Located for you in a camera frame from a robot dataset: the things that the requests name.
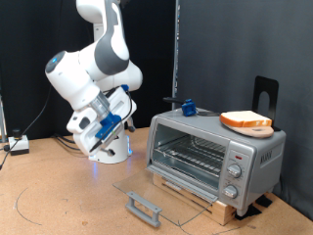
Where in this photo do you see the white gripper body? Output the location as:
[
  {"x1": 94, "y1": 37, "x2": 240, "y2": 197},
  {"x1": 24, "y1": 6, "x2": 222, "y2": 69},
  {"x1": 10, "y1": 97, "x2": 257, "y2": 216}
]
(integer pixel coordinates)
[{"x1": 67, "y1": 87, "x2": 138, "y2": 157}]

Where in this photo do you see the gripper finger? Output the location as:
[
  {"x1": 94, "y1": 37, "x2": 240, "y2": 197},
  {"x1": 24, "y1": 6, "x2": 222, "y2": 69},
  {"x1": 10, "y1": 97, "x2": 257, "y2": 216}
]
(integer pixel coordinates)
[
  {"x1": 126, "y1": 117, "x2": 137, "y2": 133},
  {"x1": 100, "y1": 147, "x2": 116, "y2": 158}
]

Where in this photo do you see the white bread slice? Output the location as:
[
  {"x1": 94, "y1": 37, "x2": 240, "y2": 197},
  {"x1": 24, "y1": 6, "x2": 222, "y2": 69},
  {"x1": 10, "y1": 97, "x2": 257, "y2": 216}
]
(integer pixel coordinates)
[{"x1": 220, "y1": 110, "x2": 273, "y2": 128}]

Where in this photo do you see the large silver oven knob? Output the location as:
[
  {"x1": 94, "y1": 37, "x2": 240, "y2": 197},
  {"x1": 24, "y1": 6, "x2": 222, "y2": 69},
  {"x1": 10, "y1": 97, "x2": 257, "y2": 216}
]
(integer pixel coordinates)
[{"x1": 227, "y1": 164, "x2": 244, "y2": 179}]

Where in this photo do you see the small silver oven knob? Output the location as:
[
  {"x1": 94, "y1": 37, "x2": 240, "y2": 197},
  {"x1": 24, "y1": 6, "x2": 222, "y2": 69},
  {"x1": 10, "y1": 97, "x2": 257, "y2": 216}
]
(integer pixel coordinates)
[{"x1": 222, "y1": 184, "x2": 240, "y2": 200}]

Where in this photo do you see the silver toaster oven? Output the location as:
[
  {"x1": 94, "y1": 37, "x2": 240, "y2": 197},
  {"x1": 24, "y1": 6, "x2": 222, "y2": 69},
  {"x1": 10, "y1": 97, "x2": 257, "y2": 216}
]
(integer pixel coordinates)
[{"x1": 145, "y1": 107, "x2": 288, "y2": 217}]

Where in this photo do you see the grey emergency stop box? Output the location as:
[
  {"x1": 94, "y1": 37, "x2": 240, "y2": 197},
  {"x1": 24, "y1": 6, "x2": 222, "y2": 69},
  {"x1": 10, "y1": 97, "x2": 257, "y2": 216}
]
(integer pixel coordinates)
[{"x1": 8, "y1": 128, "x2": 30, "y2": 157}]

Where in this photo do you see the vertical metal pole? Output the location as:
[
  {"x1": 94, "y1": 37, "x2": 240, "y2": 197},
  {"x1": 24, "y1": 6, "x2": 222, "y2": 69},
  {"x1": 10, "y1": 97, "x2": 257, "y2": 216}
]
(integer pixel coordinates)
[{"x1": 171, "y1": 0, "x2": 181, "y2": 111}]

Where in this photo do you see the black backdrop curtain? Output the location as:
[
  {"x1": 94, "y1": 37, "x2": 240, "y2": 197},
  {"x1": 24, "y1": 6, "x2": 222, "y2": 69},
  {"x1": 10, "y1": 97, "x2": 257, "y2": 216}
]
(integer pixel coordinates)
[{"x1": 0, "y1": 0, "x2": 177, "y2": 141}]

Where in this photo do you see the grey backdrop curtain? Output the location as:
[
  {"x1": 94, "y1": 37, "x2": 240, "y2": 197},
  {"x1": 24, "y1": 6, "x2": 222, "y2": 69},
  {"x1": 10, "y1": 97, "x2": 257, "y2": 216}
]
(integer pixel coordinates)
[{"x1": 177, "y1": 0, "x2": 313, "y2": 221}]

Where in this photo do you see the round wooden cutting board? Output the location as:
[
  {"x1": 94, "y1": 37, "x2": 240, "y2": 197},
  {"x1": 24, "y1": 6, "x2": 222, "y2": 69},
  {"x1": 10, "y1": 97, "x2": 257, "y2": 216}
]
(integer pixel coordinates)
[{"x1": 224, "y1": 121, "x2": 275, "y2": 139}]

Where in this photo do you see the slotted wooden block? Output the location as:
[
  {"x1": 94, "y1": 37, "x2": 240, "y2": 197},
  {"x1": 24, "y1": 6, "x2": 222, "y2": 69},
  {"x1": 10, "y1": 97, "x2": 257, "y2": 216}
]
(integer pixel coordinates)
[{"x1": 153, "y1": 172, "x2": 237, "y2": 226}]

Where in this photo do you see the black metal bookend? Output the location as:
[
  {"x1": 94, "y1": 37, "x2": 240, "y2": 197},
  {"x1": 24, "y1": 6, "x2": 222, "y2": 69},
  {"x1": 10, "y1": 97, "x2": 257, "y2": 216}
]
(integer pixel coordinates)
[{"x1": 251, "y1": 75, "x2": 282, "y2": 132}]

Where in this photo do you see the black foam pad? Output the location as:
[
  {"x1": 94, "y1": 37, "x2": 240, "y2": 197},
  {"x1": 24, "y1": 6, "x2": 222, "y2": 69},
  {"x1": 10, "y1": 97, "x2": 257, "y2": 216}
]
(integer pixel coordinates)
[
  {"x1": 255, "y1": 194, "x2": 274, "y2": 209},
  {"x1": 234, "y1": 204, "x2": 263, "y2": 221}
]

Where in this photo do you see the black base cable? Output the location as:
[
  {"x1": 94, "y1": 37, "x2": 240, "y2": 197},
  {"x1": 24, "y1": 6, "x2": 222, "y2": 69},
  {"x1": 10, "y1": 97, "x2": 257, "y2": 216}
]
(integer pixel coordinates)
[
  {"x1": 54, "y1": 136, "x2": 82, "y2": 152},
  {"x1": 53, "y1": 132, "x2": 77, "y2": 145}
]

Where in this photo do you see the black camera cable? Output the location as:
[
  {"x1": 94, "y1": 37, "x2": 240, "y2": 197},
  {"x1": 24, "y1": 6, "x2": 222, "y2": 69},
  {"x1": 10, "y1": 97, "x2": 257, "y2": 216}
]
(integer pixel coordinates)
[{"x1": 89, "y1": 86, "x2": 134, "y2": 154}]

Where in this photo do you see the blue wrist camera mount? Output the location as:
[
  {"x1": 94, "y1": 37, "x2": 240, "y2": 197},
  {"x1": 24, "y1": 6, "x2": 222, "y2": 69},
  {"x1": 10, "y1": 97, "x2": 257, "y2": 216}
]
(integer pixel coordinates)
[{"x1": 95, "y1": 83, "x2": 130, "y2": 141}]

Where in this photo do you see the long black hanging cable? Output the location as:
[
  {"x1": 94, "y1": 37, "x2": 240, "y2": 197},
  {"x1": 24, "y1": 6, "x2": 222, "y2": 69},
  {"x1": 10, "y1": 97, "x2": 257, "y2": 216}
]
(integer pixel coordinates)
[{"x1": 0, "y1": 86, "x2": 53, "y2": 170}]

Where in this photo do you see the thin metal post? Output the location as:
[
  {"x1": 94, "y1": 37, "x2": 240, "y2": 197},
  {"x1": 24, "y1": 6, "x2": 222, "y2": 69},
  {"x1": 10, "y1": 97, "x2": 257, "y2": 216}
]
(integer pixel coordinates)
[{"x1": 0, "y1": 94, "x2": 7, "y2": 144}]

